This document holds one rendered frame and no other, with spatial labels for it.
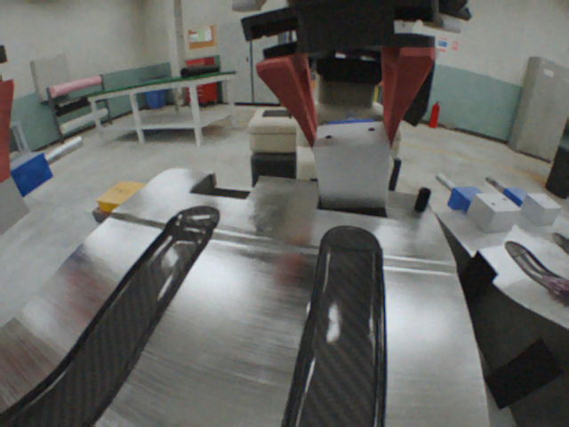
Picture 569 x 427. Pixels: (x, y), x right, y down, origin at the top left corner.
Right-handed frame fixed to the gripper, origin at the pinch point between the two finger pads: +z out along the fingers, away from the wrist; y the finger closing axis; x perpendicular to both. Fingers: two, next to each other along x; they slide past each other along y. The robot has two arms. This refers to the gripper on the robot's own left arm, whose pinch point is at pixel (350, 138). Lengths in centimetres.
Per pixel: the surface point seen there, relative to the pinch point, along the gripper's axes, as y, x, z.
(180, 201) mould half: -13.2, -4.4, 2.0
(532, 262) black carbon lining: 19.5, -2.9, 11.7
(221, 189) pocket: -12.5, 0.5, 4.5
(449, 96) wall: 211, 492, 136
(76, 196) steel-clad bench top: -51, 4, 6
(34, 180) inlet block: -26.1, -8.5, -4.6
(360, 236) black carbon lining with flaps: 0.5, -5.6, 4.3
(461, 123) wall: 242, 479, 189
